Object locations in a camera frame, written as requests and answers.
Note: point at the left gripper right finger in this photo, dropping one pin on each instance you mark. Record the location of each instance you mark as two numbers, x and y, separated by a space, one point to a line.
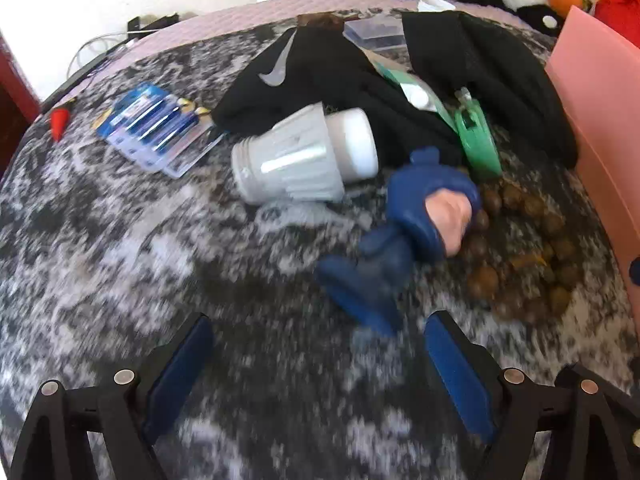
593 425

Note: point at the small red cone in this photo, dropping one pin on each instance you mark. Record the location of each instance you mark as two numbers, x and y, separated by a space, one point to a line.
59 119

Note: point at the blue figurine toy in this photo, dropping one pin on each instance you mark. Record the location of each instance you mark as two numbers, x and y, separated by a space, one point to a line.
429 208

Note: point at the white plastic jar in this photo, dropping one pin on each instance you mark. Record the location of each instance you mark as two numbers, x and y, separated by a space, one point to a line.
307 156

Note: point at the black mesh garment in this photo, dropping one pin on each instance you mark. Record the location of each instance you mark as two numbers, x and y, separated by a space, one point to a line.
453 50

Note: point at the clear plastic case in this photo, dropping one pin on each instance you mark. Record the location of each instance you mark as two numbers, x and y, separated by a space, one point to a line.
382 32

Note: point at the black white patterned tablecloth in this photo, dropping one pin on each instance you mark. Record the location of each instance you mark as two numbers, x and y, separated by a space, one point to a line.
101 262

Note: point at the pink quilted bedspread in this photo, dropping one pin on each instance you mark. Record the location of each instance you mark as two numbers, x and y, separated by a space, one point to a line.
124 50

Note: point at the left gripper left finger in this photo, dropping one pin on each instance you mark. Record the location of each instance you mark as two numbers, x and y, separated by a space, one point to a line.
131 410

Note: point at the brown hair clump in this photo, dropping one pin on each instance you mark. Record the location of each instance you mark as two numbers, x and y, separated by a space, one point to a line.
326 20

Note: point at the pink cardboard box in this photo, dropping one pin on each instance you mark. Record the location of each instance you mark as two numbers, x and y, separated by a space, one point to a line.
596 74

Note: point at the blue battery pack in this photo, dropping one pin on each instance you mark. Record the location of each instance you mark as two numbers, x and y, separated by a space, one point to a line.
160 132

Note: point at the black nike sock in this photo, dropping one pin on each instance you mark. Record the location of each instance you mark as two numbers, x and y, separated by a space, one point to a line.
309 65

